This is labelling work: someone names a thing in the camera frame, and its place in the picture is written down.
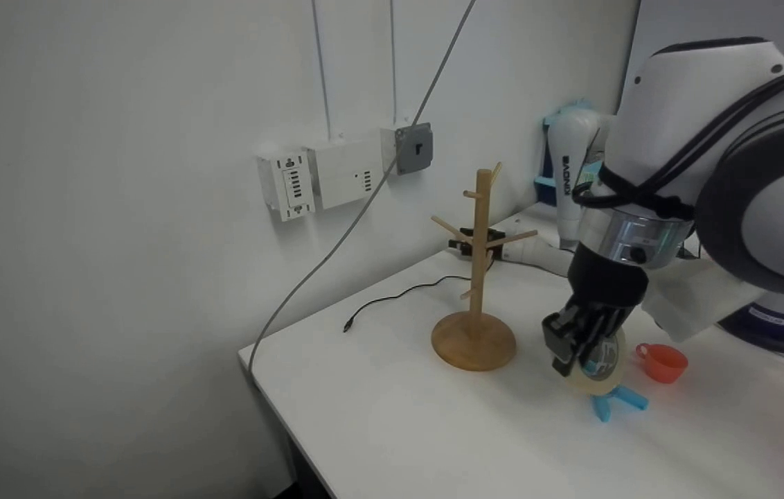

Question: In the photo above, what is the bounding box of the wooden peg holder stand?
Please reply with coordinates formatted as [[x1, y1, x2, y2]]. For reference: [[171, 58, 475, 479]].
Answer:
[[428, 163, 539, 374]]

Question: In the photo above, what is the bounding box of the white wall box with arrows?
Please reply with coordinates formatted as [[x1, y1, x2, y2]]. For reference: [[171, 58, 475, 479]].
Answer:
[[255, 148, 322, 226]]

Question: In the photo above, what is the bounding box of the grey hanging cable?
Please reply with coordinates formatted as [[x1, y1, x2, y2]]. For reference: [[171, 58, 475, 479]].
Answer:
[[244, 0, 479, 374]]

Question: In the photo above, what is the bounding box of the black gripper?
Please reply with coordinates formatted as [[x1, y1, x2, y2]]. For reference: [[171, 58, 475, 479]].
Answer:
[[539, 248, 648, 380]]

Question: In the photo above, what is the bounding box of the cream masking tape roll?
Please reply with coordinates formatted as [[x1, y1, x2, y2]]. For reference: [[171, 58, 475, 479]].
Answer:
[[569, 364, 622, 400]]

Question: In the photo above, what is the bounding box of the thin black table cable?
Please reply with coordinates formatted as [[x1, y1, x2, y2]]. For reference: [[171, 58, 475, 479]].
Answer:
[[340, 270, 473, 335]]

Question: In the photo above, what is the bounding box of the grey wall junction box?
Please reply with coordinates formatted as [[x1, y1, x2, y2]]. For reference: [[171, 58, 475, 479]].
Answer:
[[380, 120, 437, 177]]

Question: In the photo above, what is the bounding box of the small black connector device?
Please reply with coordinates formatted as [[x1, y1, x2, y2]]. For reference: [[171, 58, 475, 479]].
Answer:
[[446, 226, 509, 265]]

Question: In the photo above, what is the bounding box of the black robot cable hose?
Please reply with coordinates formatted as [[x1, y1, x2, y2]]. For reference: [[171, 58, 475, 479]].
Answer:
[[569, 58, 784, 220]]

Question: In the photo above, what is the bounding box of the grey vertical wall conduit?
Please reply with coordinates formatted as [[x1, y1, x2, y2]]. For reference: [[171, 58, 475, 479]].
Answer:
[[385, 0, 403, 127], [309, 0, 334, 145]]

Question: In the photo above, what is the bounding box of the small orange cup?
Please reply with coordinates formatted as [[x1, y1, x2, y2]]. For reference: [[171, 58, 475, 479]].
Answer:
[[632, 341, 693, 388]]

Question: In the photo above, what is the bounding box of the blue plastic clip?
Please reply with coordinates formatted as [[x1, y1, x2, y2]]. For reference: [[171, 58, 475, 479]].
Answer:
[[586, 382, 654, 428]]

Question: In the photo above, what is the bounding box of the plain white wall box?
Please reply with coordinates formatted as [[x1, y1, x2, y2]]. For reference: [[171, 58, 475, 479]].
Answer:
[[305, 136, 385, 212]]

